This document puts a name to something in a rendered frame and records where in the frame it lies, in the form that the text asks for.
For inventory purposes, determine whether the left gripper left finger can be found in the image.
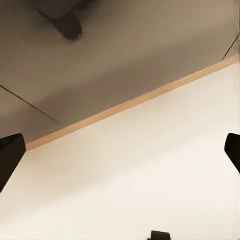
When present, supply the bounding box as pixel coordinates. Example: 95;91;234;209
0;133;26;193

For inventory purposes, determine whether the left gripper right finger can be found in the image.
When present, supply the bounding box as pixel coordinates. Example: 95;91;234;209
224;133;240;173

